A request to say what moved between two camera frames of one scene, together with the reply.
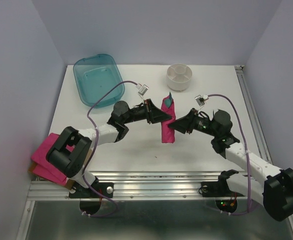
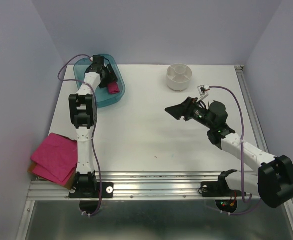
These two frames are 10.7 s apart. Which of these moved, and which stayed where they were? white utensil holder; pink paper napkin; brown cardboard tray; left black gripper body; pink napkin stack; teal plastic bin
Moved: pink paper napkin; left black gripper body
Stayed: white utensil holder; pink napkin stack; brown cardboard tray; teal plastic bin
